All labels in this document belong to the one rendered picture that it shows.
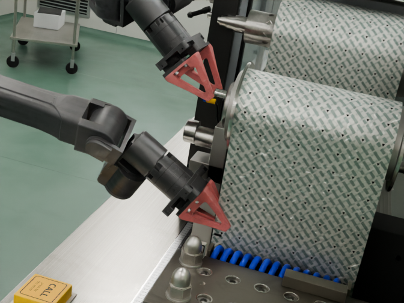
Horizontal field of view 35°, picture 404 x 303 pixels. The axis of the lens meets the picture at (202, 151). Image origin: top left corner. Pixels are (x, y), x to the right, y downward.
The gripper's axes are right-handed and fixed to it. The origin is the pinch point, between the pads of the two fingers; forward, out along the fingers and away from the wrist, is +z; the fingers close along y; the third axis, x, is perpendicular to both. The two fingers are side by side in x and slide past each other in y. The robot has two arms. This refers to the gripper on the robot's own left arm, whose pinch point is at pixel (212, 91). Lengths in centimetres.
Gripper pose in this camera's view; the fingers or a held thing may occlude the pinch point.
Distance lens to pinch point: 108.8
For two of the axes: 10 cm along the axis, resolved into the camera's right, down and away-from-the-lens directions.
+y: -2.6, 3.0, -9.2
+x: 7.4, -5.5, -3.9
